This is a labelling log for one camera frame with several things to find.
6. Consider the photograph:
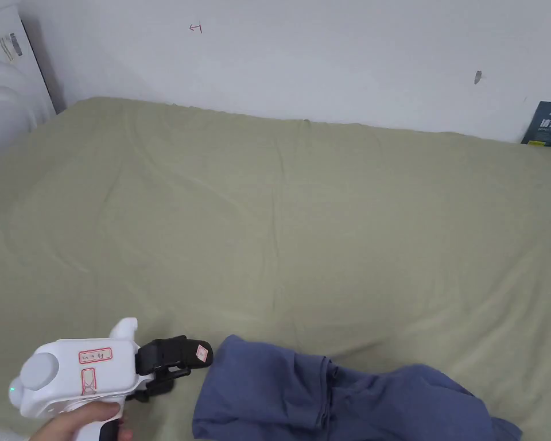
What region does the bed with pale green sheet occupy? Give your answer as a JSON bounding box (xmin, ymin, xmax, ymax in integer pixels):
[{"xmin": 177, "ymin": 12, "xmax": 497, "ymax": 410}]
[{"xmin": 0, "ymin": 95, "xmax": 551, "ymax": 441}]

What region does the person's left hand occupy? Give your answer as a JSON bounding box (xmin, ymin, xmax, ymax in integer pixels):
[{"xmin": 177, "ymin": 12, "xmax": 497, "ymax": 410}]
[{"xmin": 27, "ymin": 400, "xmax": 135, "ymax": 441}]

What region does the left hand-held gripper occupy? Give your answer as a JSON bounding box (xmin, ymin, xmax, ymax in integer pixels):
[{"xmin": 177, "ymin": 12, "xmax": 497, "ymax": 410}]
[{"xmin": 8, "ymin": 316, "xmax": 214, "ymax": 441}]

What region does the dark printed sign card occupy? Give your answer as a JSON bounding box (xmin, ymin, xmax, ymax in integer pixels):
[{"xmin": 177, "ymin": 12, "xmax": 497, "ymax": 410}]
[{"xmin": 519, "ymin": 100, "xmax": 551, "ymax": 148}]

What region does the white washing machine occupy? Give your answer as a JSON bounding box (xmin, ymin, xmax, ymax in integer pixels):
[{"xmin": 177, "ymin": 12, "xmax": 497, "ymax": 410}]
[{"xmin": 0, "ymin": 0, "xmax": 59, "ymax": 158}]

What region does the dark blue shirt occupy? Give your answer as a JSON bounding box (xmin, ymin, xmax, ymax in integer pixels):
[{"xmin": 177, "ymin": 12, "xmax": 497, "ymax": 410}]
[{"xmin": 192, "ymin": 334, "xmax": 524, "ymax": 441}]

